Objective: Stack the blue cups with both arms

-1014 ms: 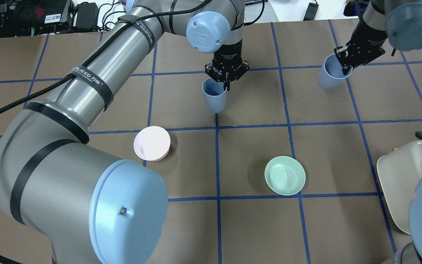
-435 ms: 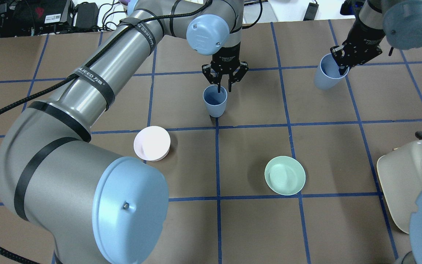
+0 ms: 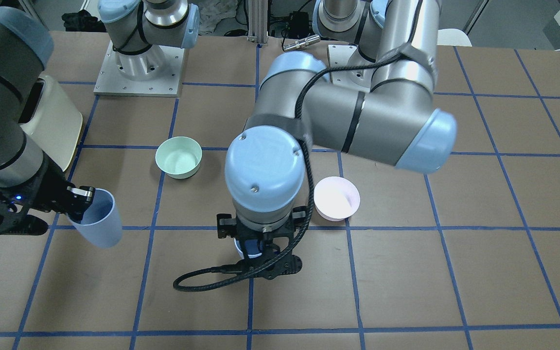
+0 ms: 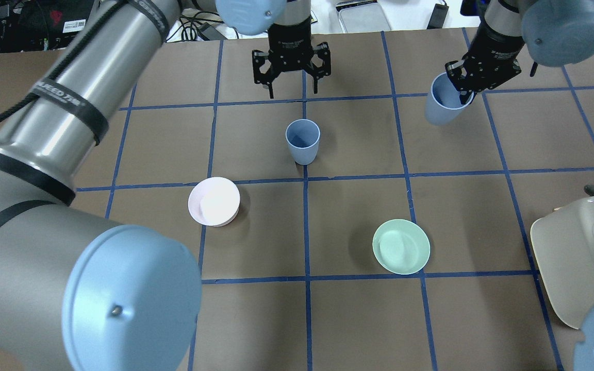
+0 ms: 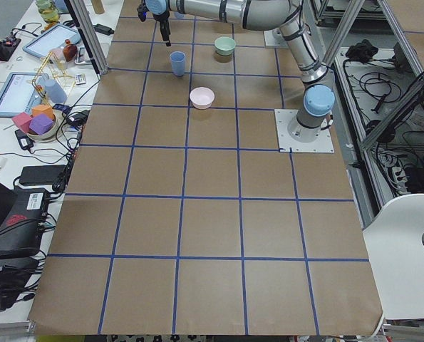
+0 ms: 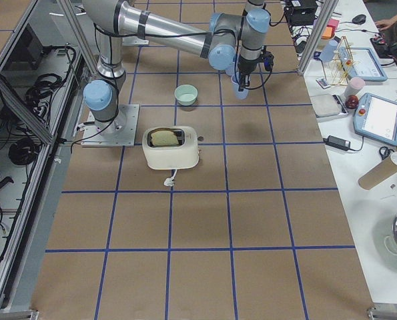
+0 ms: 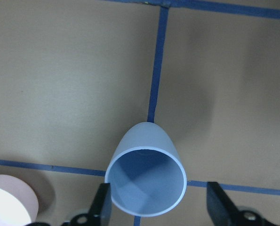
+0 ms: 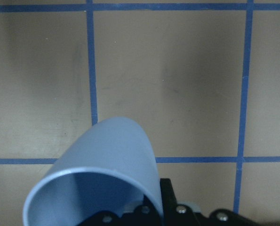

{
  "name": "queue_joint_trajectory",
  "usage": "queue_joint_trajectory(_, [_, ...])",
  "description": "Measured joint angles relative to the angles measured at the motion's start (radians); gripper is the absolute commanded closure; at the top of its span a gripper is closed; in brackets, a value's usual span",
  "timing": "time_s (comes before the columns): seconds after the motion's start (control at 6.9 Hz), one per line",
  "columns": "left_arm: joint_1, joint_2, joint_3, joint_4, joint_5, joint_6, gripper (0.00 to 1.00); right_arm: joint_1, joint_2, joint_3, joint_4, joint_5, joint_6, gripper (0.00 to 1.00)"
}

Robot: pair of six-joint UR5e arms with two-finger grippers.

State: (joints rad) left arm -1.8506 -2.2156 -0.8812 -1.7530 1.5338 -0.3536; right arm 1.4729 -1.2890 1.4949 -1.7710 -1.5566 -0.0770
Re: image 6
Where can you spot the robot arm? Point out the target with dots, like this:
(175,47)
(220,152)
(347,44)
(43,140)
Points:
(236,40)
(254,4)

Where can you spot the near teach pendant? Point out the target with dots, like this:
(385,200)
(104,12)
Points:
(376,118)

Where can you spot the red apple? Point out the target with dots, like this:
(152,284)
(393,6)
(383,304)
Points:
(352,102)

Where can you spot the aluminium frame post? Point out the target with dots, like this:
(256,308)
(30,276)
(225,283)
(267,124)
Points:
(326,11)

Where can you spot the black scissors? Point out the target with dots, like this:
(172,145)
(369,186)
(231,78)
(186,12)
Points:
(385,152)

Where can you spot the grey kitchen scale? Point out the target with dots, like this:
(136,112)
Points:
(328,107)

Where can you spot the person hand at desk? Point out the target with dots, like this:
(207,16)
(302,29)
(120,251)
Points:
(384,24)

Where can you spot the mint green bowl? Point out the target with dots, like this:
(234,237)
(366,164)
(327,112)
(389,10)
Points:
(186,95)

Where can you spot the pink cup on table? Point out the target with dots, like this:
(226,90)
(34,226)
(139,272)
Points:
(355,85)

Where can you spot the cream white toaster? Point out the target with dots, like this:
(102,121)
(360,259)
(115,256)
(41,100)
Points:
(182,156)

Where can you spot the gold wire rack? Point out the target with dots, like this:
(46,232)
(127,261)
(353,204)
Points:
(340,63)

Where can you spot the teach pendant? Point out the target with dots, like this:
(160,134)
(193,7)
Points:
(376,118)
(361,62)

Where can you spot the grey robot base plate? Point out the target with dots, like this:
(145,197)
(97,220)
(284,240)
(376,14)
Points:
(120,133)

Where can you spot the light blue cup on rack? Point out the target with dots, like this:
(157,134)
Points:
(328,52)

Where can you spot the bread slice in toaster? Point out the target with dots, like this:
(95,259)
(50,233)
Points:
(164,138)

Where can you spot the orange sticky notes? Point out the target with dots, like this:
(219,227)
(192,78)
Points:
(329,31)

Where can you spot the black electronics box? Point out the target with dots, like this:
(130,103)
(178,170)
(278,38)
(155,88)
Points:
(300,12)

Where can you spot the cardboard tube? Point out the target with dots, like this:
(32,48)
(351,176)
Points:
(379,173)

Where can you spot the black computer mouse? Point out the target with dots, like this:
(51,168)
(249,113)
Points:
(359,19)

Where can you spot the far teach pendant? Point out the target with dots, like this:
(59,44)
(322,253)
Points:
(361,62)

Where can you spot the black power adapter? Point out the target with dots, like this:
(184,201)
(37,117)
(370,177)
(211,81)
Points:
(337,143)

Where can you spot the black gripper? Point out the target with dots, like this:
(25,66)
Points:
(244,65)

